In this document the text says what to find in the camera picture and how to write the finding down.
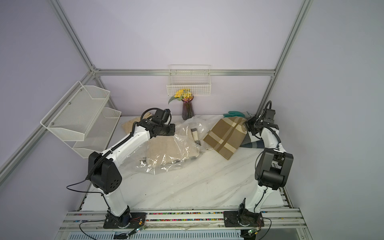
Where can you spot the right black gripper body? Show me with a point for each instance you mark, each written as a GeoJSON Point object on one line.
{"type": "Point", "coordinates": [252, 125]}

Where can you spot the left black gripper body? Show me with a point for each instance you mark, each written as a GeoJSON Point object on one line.
{"type": "Point", "coordinates": [168, 130]}

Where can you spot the black white grey checked scarf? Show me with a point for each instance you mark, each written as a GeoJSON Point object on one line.
{"type": "Point", "coordinates": [251, 141]}

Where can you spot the cream fuzzy scarf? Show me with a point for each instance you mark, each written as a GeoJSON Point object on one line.
{"type": "Point", "coordinates": [164, 150]}

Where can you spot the clear plastic vacuum bag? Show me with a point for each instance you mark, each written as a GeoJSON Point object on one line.
{"type": "Point", "coordinates": [136, 161]}

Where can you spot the brown beige plaid scarf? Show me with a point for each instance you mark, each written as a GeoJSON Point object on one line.
{"type": "Point", "coordinates": [226, 136]}

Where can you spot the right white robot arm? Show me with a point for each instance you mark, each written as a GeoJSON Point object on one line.
{"type": "Point", "coordinates": [273, 164]}

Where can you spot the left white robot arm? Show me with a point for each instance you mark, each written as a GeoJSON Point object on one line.
{"type": "Point", "coordinates": [104, 168]}

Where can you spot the cream navy striped scarf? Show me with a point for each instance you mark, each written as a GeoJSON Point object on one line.
{"type": "Point", "coordinates": [195, 136]}

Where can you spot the green rubber glove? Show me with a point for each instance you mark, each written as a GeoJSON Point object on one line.
{"type": "Point", "coordinates": [234, 114]}

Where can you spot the dark purple glass vase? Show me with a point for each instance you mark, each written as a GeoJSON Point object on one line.
{"type": "Point", "coordinates": [188, 111]}

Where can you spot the beige leather glove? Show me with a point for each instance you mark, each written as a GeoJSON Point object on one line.
{"type": "Point", "coordinates": [128, 126]}

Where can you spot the yellow flower bouquet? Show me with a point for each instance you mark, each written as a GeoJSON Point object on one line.
{"type": "Point", "coordinates": [184, 95]}

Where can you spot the white mesh two-tier shelf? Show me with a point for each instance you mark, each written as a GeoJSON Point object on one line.
{"type": "Point", "coordinates": [83, 119]}

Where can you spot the white wire wall basket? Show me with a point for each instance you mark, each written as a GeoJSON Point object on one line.
{"type": "Point", "coordinates": [196, 78]}

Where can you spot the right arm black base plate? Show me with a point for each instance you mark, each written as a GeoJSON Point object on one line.
{"type": "Point", "coordinates": [245, 219]}

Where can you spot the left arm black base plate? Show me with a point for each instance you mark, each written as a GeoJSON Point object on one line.
{"type": "Point", "coordinates": [125, 221]}

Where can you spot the aluminium mounting rail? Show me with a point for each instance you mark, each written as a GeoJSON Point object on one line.
{"type": "Point", "coordinates": [276, 218]}

